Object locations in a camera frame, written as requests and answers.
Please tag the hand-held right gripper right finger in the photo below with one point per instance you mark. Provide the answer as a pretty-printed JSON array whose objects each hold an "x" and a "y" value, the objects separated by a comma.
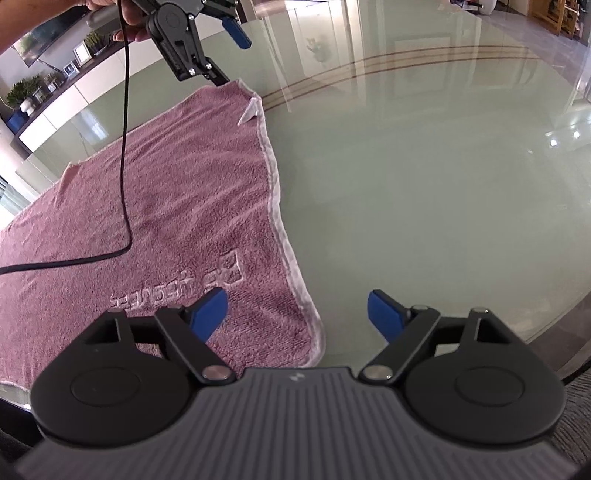
[{"x": 383, "y": 316}]

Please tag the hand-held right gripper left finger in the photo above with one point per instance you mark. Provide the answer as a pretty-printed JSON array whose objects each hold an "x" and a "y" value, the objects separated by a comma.
[{"x": 210, "y": 316}]

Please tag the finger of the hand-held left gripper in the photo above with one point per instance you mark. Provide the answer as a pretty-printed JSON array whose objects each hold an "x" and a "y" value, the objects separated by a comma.
[
  {"x": 236, "y": 32},
  {"x": 187, "y": 57}
]

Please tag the pink towel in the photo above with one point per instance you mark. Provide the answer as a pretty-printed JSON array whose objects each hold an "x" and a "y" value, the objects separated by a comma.
[{"x": 161, "y": 184}]

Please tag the person's left forearm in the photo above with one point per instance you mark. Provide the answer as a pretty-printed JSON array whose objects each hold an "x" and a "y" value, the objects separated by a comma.
[{"x": 37, "y": 23}]

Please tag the person's left hand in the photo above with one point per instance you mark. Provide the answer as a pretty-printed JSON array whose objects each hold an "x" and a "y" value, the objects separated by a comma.
[{"x": 134, "y": 32}]

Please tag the green succulent plant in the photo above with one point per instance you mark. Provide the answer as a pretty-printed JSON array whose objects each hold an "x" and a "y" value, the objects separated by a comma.
[{"x": 94, "y": 44}]

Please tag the white television cabinet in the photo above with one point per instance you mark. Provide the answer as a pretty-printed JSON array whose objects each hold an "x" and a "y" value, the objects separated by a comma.
[{"x": 92, "y": 101}]

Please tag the black television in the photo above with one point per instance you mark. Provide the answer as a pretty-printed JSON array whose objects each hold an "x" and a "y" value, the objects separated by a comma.
[{"x": 46, "y": 32}]

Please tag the small potted plant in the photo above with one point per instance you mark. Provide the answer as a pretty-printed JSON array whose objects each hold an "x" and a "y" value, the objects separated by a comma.
[{"x": 51, "y": 82}]

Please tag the potted plant in white pot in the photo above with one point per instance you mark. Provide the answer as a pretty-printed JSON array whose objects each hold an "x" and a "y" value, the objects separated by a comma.
[{"x": 25, "y": 94}]

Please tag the blue box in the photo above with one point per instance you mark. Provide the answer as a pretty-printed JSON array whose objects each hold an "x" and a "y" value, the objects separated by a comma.
[{"x": 16, "y": 121}]

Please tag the grey fabric chair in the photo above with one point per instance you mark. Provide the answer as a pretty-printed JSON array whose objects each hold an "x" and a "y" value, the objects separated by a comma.
[{"x": 577, "y": 415}]

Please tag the white photo frame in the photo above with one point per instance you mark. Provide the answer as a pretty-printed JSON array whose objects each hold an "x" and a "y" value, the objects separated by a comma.
[{"x": 83, "y": 53}]

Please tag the small dark photo frame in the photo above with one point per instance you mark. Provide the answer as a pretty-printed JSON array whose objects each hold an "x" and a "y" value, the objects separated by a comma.
[{"x": 70, "y": 68}]

